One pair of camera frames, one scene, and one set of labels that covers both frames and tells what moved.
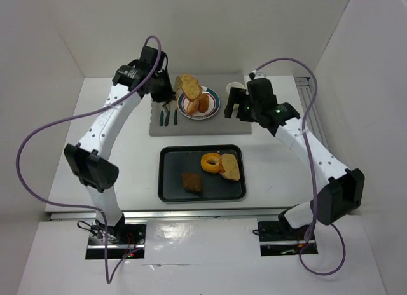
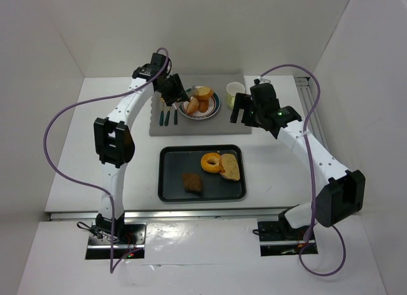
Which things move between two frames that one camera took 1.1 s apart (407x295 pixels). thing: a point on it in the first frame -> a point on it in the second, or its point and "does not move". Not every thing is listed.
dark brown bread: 191,182 does not move
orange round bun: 193,107 does not move
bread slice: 191,87 -> 204,93
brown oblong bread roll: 203,103 does not move
